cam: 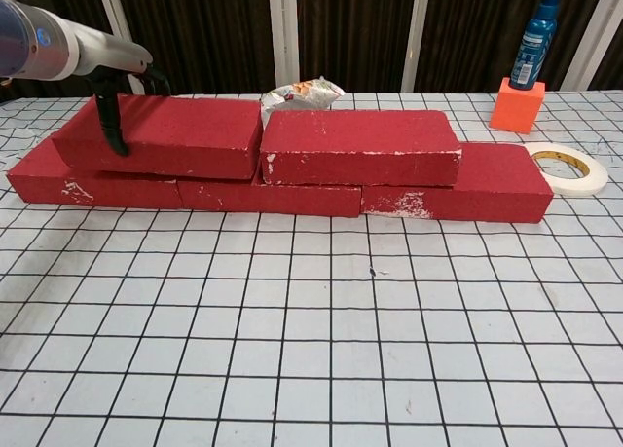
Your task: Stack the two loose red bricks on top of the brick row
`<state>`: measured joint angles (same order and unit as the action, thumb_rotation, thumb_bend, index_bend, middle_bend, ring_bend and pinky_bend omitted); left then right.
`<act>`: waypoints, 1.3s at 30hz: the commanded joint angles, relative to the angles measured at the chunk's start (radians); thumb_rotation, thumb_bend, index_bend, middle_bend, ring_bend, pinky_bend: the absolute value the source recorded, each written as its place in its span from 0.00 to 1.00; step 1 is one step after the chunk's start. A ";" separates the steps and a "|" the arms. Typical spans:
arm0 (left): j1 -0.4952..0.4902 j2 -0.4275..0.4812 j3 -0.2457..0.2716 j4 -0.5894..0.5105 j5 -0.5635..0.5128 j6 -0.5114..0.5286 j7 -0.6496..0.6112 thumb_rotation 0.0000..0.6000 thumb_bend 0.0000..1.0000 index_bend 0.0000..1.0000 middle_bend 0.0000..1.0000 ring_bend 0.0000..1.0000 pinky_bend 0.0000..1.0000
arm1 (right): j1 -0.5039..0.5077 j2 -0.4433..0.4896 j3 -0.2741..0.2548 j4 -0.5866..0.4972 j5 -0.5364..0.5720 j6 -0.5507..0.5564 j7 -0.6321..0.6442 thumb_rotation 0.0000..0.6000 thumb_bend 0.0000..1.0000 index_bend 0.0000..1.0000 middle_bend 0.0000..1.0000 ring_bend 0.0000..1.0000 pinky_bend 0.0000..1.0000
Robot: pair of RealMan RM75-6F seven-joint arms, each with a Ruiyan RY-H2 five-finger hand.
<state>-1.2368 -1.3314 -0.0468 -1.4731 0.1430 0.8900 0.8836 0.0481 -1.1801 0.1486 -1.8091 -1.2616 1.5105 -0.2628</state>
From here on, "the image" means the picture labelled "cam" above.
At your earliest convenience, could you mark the orange foam cube holder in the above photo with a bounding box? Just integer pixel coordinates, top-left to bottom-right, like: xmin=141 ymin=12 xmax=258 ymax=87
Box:
xmin=489 ymin=76 xmax=546 ymax=135

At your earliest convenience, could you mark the white tape roll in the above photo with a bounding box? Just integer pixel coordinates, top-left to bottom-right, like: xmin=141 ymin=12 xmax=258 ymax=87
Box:
xmin=523 ymin=141 xmax=609 ymax=198

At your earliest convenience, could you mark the white snack bag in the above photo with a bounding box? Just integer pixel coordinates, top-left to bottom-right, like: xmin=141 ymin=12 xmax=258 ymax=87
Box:
xmin=260 ymin=75 xmax=347 ymax=127

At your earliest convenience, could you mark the white black-grid tablecloth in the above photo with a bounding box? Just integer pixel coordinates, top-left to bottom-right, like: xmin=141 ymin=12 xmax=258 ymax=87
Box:
xmin=0 ymin=92 xmax=623 ymax=447

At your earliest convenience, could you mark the white partition frame post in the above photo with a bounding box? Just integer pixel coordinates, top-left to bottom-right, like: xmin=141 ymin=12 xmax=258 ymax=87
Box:
xmin=559 ymin=0 xmax=623 ymax=92
xmin=267 ymin=0 xmax=301 ymax=96
xmin=93 ymin=0 xmax=149 ymax=96
xmin=400 ymin=0 xmax=433 ymax=93

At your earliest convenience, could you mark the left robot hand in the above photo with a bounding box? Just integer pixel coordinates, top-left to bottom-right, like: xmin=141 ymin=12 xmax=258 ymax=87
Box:
xmin=72 ymin=26 xmax=171 ymax=157

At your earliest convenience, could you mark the blue spray bottle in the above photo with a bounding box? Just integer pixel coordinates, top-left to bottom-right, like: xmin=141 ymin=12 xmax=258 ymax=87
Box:
xmin=509 ymin=0 xmax=558 ymax=89

